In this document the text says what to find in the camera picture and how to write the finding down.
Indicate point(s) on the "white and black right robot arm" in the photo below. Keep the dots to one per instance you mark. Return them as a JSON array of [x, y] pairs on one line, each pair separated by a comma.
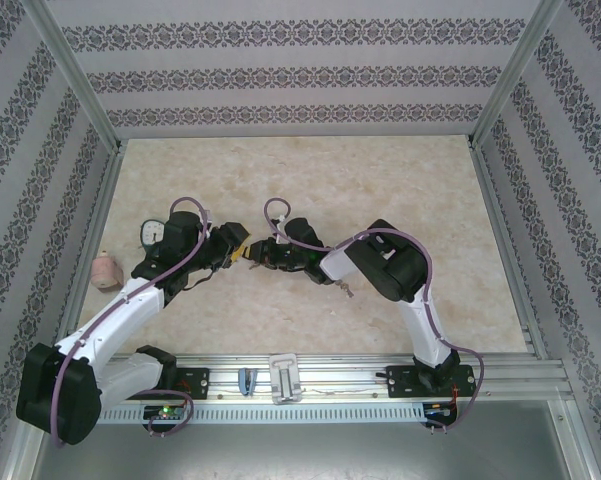
[[390, 260]]

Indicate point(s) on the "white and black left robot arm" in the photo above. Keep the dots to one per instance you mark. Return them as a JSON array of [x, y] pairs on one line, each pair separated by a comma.
[[110, 320]]

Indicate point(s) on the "metal key bunch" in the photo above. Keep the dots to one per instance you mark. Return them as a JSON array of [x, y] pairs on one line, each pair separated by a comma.
[[347, 290]]

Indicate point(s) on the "teal alarm clock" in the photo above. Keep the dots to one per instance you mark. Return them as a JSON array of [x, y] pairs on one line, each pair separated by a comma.
[[152, 231]]

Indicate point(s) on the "pink toy figure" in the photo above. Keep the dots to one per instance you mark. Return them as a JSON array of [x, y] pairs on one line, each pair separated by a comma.
[[106, 272]]

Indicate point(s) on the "blue plastic clip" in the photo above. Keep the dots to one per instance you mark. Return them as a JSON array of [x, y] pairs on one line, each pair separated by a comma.
[[245, 382]]

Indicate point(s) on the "small green circuit board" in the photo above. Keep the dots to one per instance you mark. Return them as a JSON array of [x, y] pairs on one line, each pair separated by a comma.
[[437, 410], [166, 411]]

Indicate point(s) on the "grey sheet metal panel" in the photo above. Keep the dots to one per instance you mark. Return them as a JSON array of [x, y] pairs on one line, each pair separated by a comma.
[[300, 455]]

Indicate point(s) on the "aluminium table side rail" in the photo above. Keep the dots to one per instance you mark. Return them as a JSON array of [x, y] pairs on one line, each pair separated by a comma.
[[501, 240], [95, 240]]

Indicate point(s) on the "grey plastic clamp bracket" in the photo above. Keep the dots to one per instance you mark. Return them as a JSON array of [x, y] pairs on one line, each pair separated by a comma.
[[285, 367]]

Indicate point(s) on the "aluminium extrusion rail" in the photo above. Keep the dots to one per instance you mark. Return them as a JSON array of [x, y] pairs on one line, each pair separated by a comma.
[[330, 375]]

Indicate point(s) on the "slanted aluminium frame post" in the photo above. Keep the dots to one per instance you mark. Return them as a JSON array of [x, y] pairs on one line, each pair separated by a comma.
[[517, 75], [70, 75]]

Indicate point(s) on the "short aluminium frame post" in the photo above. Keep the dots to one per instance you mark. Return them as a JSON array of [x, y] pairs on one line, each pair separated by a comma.
[[22, 462], [575, 450]]

